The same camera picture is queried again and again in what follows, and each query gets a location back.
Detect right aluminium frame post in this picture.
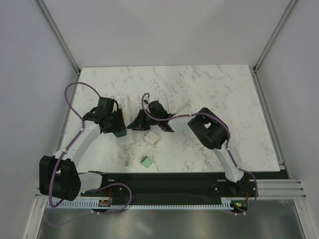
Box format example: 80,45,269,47
252,0,299,74

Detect aluminium rail profile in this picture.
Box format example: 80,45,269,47
34,178,308,200

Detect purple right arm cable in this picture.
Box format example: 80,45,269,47
141,92,259,216

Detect aluminium frame post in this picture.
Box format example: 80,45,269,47
252,0,299,74
34,0,81,76

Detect left aluminium frame post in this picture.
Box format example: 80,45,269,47
34,0,81,76

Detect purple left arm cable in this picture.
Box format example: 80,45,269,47
48,82,132,226

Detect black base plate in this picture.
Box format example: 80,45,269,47
80,171,259,206

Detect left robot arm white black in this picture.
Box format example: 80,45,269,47
39,97,127,201

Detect long white power strip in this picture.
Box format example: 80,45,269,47
115,96,134,146

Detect white cube plug orange logo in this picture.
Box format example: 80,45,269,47
144,131,160,146

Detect green plug adapter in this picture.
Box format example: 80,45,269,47
140,156,153,168

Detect white coiled cord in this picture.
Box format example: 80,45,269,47
123,144,135,167

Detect white slotted cable duct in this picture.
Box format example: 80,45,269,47
46,197,257,211

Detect dark green cube plug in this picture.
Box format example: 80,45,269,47
114,129,127,138

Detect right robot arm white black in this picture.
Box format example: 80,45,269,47
128,100,246,196

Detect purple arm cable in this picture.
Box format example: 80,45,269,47
141,92,259,216
48,82,132,226

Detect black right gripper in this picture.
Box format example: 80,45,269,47
130,110,160,131

